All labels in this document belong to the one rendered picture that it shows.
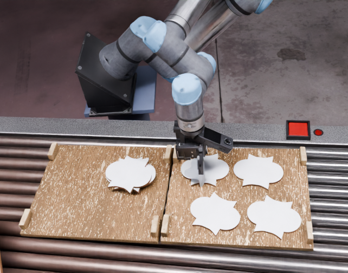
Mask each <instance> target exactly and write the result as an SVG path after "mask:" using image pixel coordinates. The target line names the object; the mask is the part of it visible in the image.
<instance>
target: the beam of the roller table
mask: <svg viewBox="0 0 348 273"><path fill-rule="evenodd" d="M174 123H175V122H174V121H139V120H101V119H63V118H25V117H5V116H0V136H13V137H43V138H72V139H102V140H132V141H161V142H176V134H175V133H174V132H173V127H174ZM204 125H205V127H207V128H209V129H212V130H213V131H216V132H219V133H221V134H223V135H226V136H228V137H230V138H233V144H236V145H266V146H295V147H325V148H348V126H312V125H310V129H311V140H310V141H308V140H286V125H274V124H254V123H215V122H205V123H204ZM315 129H321V130H322V131H323V132H324V133H323V135H322V136H316V135H314V133H313V131H314V130H315Z"/></svg>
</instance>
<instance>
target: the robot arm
mask: <svg viewBox="0 0 348 273"><path fill-rule="evenodd" d="M210 1H211V0H179V1H178V2H177V4H176V5H175V7H174V8H173V9H172V11H171V12H170V13H169V15H168V16H167V18H166V19H165V21H164V22H162V21H156V20H155V19H153V18H151V17H146V16H141V17H139V18H137V19H136V20H135V21H134V22H133V23H132V24H131V25H130V26H129V28H128V29H127V30H126V31H125V32H124V33H123V34H122V35H121V36H120V37H119V38H118V39H117V40H116V41H115V42H113V43H111V44H108V45H106V46H105V47H103V49H102V50H101V51H100V53H99V59H100V62H101V64H102V66H103V68H104V69H105V70H106V71H107V72H108V73H109V74H110V75H111V76H113V77H114V78H116V79H118V80H122V81H127V80H129V79H130V78H131V77H132V76H133V75H134V73H135V72H136V69H137V67H138V64H139V63H140V62H141V61H142V60H144V61H145V62H146V63H147V64H148V65H149V66H151V67H152V68H153V69H154V70H155V71H156V72H157V73H159V74H160V75H161V76H162V78H164V79H166V80H167V81H169V82H170V83H172V97H173V99H174V103H175V109H176V115H177V120H175V123H174V127H173V132H174V133H175V134H176V147H175V149H176V154H177V160H191V158H197V159H194V160H193V161H192V162H191V167H190V168H189V169H187V170H185V171H184V174H185V176H186V177H189V178H194V179H197V180H199V184H200V187H202V186H203V184H204V183H205V172H204V160H203V157H205V155H206V154H208V150H207V146H209V147H212V148H214V149H216V150H219V151H221V152H223V153H226V154H228V153H230V151H231V150H232V149H233V138H230V137H228V136H226V135H223V134H221V133H219V132H216V131H213V130H212V129H209V128H207V127H205V125H204V123H205V118H204V110H203V97H204V95H205V93H206V91H207V88H208V86H209V84H210V81H211V80H212V78H213V77H214V73H215V69H216V62H215V60H214V58H213V57H212V56H211V55H209V54H206V53H203V52H201V51H202V50H203V49H204V48H205V47H206V46H207V45H208V44H210V43H211V42H212V41H213V40H214V39H215V38H216V37H218V36H219V35H220V34H221V33H223V32H224V31H225V30H226V29H227V28H228V27H229V26H231V25H232V24H233V23H234V22H235V21H236V20H237V19H238V18H240V17H241V16H249V15H250V14H251V13H252V12H254V13H255V14H260V13H262V12H263V11H264V10H265V9H266V8H267V7H268V6H269V5H270V4H271V2H272V1H273V0H219V1H218V2H217V3H216V4H215V5H214V6H213V7H212V8H211V9H210V10H209V11H208V12H207V13H205V14H204V15H203V16H202V17H201V18H200V16H201V14H202V13H203V11H204V10H205V9H206V7H207V6H208V4H209V3H210ZM199 18H200V19H199ZM198 19H199V20H198ZM197 163H198V167H197Z"/></svg>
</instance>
